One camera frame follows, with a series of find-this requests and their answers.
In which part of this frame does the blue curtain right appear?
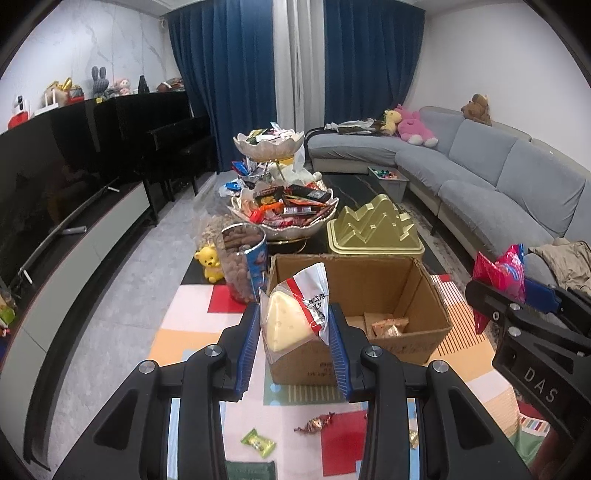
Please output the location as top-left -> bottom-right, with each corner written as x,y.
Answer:
324,0 -> 426,123

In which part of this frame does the blue curtain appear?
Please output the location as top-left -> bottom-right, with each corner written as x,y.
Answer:
166,1 -> 277,171
324,0 -> 426,123

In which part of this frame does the yellow bear toy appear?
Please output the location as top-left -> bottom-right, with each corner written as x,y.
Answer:
194,244 -> 223,284

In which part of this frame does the two-tier white snack tray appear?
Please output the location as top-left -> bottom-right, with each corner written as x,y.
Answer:
221,122 -> 339,243

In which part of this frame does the yellow plush toy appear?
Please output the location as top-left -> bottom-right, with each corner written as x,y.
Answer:
380,109 -> 403,136

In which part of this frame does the magenta snack packet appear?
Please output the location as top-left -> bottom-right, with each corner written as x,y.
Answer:
466,243 -> 526,335

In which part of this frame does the brown cardboard box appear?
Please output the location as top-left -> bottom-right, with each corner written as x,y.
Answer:
269,254 -> 452,365

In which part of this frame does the person's right hand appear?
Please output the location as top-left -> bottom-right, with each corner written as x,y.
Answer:
530,428 -> 590,480

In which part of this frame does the grey storage bin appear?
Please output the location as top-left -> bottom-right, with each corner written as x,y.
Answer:
368,166 -> 410,203

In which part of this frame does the brown teddy bear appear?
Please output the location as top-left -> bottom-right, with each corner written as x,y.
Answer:
461,93 -> 492,126

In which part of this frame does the grey bunny plush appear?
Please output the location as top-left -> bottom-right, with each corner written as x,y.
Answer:
91,66 -> 109,98

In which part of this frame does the black piano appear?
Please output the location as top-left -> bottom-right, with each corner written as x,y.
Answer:
93,91 -> 218,210

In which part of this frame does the gold candy bar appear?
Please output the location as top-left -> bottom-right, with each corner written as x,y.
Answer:
409,429 -> 419,450

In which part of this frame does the beige quilted jacket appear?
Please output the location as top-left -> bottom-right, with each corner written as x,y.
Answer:
532,238 -> 591,295

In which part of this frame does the small green candy packet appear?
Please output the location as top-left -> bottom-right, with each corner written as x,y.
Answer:
240,429 -> 276,458

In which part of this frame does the colourful patchwork tablecloth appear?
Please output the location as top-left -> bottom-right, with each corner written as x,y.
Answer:
149,275 -> 550,479

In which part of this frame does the clear jar of nuts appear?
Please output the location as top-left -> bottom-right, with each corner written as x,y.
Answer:
217,223 -> 269,304

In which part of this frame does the gold mountain-lid snack tin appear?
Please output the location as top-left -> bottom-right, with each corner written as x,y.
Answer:
327,194 -> 425,259

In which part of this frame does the white sheer curtain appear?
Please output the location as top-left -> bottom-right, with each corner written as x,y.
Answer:
273,0 -> 325,132

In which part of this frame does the black television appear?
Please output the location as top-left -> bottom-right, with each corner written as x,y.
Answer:
1,98 -> 143,285

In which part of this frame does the grey sectional sofa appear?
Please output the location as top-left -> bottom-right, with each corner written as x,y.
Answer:
307,106 -> 590,284

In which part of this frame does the blue curtain left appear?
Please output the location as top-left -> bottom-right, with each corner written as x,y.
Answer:
166,1 -> 277,171

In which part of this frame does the dark green snack bar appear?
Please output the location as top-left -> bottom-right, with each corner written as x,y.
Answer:
225,461 -> 276,480

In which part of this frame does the red gold twist candy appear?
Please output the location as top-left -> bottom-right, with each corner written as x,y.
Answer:
294,412 -> 335,435

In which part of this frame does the orange gold biscuit packet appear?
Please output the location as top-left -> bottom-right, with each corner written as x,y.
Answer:
363,313 -> 410,338

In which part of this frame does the cheese wedge cake packet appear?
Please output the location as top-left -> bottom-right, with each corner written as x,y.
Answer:
259,262 -> 329,363

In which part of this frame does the pink plush toy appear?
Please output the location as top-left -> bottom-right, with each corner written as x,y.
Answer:
394,105 -> 439,148

